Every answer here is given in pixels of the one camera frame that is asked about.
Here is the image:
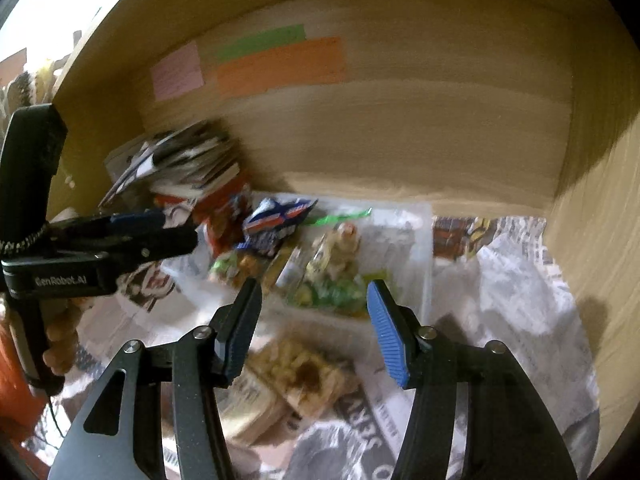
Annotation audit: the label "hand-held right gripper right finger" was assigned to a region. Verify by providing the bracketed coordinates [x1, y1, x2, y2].
[366, 280, 578, 480]

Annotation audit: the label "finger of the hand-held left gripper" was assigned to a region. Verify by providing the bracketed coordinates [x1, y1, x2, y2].
[107, 227, 198, 276]
[47, 209, 168, 246]

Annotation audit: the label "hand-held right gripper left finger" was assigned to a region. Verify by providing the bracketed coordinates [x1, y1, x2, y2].
[47, 277, 263, 480]

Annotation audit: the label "clear plastic container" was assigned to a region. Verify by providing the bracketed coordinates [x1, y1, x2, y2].
[200, 191, 435, 318]

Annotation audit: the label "green candy packet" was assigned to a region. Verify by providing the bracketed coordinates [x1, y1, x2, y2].
[290, 275, 371, 316]

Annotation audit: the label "brown cracker packet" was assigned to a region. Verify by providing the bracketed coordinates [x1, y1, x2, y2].
[250, 335, 361, 421]

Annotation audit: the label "red snack packet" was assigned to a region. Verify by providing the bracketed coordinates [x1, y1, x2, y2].
[197, 185, 253, 256]

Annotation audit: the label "beige barcode snack packet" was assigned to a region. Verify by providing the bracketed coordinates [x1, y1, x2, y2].
[220, 370, 296, 446]

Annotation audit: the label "clear cookie packet green ends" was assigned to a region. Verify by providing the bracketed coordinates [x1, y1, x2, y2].
[302, 207, 373, 286]

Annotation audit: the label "blue white snack packet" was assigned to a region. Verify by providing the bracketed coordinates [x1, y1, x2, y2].
[242, 199, 318, 256]

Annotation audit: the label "person's left hand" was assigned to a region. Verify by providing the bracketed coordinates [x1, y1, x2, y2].
[42, 297, 88, 376]

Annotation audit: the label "stack of books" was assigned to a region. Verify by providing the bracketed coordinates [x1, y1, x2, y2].
[97, 120, 251, 211]

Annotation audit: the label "newspaper sheet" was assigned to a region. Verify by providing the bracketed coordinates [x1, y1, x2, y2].
[65, 210, 601, 480]

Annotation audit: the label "pink sticky note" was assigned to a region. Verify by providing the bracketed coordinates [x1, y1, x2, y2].
[151, 42, 205, 101]

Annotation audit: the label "orange sticky note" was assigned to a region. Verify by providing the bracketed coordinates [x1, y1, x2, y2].
[217, 36, 347, 100]

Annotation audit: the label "green sticky note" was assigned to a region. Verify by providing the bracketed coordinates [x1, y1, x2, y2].
[216, 24, 307, 63]

